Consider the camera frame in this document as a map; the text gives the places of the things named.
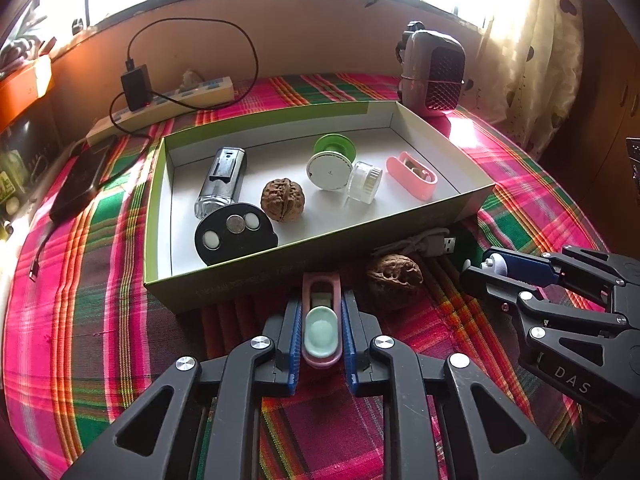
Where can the black oval case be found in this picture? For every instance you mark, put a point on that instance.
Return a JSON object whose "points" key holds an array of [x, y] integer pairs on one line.
{"points": [[235, 245]]}

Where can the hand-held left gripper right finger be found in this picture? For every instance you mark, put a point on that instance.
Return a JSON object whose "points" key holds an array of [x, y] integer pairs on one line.
{"points": [[349, 355]]}

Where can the small grey desk fan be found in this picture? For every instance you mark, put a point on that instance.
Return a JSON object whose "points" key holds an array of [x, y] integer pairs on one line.
{"points": [[440, 75]]}

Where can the cream spotted curtain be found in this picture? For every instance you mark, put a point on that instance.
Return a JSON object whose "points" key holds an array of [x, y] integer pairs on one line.
{"points": [[535, 60]]}

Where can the black power adapter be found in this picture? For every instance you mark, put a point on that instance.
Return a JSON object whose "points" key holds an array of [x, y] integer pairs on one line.
{"points": [[136, 87]]}

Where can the dark display shelf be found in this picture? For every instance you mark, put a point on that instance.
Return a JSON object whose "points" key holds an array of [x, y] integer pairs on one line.
{"points": [[25, 165]]}

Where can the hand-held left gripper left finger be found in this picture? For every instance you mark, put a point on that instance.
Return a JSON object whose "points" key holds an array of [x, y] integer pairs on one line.
{"points": [[295, 355]]}

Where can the plaid blanket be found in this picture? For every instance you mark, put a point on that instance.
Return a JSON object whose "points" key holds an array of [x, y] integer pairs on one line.
{"points": [[100, 310]]}

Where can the beige power strip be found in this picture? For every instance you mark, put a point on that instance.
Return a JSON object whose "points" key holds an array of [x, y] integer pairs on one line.
{"points": [[200, 95]]}

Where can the brown walnut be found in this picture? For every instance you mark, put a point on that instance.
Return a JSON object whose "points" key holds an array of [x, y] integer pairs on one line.
{"points": [[282, 200], [395, 277]]}

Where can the dark wooden cabinet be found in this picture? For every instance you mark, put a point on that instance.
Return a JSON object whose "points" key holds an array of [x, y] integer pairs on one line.
{"points": [[610, 85]]}

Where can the green and white spool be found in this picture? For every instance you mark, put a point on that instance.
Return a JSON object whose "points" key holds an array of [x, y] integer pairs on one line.
{"points": [[327, 172]]}

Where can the white ribbed jar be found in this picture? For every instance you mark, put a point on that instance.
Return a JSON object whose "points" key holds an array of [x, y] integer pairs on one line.
{"points": [[364, 182]]}

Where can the pink clip with mint pad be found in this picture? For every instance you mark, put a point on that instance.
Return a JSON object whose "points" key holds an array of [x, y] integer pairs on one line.
{"points": [[322, 362]]}

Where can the black power bank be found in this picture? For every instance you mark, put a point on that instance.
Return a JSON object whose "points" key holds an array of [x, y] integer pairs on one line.
{"points": [[82, 177]]}

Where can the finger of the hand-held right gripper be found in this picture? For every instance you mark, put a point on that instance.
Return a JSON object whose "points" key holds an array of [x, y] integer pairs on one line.
{"points": [[525, 267], [495, 287]]}

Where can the green and white cardboard box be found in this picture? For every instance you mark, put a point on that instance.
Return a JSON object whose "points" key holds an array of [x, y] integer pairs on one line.
{"points": [[165, 270]]}

